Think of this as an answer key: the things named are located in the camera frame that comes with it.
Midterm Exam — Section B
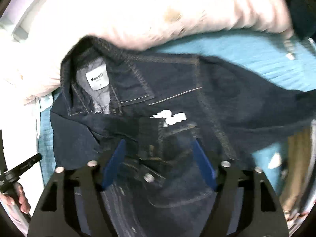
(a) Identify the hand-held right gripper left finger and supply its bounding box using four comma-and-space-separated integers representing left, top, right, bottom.
27, 139, 127, 237

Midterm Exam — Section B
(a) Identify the stack of folded clothes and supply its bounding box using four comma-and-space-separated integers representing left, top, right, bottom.
279, 121, 314, 218

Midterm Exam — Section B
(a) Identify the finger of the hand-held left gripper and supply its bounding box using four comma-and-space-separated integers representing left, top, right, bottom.
13, 152, 43, 179

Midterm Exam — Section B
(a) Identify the dark denim jacket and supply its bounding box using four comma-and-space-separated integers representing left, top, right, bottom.
49, 36, 316, 237

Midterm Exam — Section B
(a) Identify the dark puffer jacket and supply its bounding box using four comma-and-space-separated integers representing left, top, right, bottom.
284, 0, 316, 60

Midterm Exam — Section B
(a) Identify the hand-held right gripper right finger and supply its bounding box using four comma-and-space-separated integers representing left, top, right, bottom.
192, 140, 290, 237

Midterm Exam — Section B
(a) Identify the teal bed sheet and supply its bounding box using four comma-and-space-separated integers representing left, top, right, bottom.
37, 28, 316, 185

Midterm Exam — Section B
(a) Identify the person's left hand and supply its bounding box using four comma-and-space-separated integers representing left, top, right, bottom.
0, 183, 32, 214

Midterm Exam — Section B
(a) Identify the pink pillow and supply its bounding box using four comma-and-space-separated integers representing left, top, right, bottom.
0, 0, 294, 106

